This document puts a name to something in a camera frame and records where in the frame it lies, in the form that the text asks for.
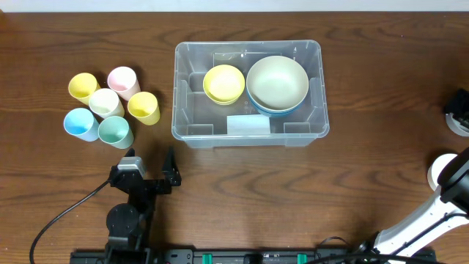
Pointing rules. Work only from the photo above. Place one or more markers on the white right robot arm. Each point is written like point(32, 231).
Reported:
point(446, 209)

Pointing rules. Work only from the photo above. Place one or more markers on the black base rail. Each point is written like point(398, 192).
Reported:
point(189, 256)

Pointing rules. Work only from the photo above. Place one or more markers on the clear plastic storage box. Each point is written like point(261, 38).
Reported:
point(201, 123)

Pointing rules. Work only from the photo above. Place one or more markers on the green cup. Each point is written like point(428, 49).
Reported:
point(116, 132)

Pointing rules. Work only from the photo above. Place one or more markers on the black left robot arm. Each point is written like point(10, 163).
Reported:
point(129, 223)

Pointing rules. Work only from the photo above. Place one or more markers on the small white bowl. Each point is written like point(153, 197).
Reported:
point(456, 126)
point(437, 167)

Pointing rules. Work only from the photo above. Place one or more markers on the yellow cup far left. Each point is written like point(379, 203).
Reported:
point(82, 86)

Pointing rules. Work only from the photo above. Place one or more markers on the light blue cup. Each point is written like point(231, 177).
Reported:
point(82, 124)

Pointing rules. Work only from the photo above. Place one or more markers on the yellow cup near box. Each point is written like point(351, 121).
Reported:
point(144, 107)

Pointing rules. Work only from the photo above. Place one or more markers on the small yellow bowl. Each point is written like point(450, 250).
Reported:
point(223, 84)

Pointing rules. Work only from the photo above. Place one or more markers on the large beige bowl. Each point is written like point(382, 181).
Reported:
point(277, 82)

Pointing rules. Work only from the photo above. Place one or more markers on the white cup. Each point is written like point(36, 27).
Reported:
point(106, 103)

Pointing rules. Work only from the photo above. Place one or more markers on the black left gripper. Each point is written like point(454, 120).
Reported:
point(171, 172)

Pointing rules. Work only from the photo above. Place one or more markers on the pink cup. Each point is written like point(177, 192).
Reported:
point(123, 80)

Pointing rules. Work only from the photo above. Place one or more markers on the large dark blue bowl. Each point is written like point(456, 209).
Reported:
point(272, 113)

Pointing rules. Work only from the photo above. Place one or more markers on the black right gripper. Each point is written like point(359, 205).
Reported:
point(456, 106)

